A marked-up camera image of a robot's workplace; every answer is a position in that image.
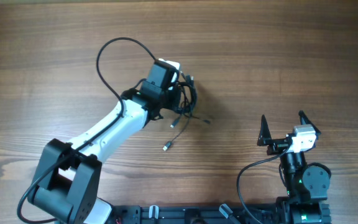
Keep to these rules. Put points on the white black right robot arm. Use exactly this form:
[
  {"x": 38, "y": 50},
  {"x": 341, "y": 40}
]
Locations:
[{"x": 307, "y": 184}]

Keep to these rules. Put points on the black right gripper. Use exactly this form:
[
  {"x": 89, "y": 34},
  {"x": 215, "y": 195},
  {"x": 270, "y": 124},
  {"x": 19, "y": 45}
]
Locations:
[{"x": 276, "y": 145}]

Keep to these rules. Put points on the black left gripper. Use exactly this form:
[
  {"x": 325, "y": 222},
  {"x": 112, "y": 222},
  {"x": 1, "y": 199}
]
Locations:
[{"x": 176, "y": 97}]

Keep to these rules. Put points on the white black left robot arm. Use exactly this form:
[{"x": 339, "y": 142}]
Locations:
[{"x": 66, "y": 180}]

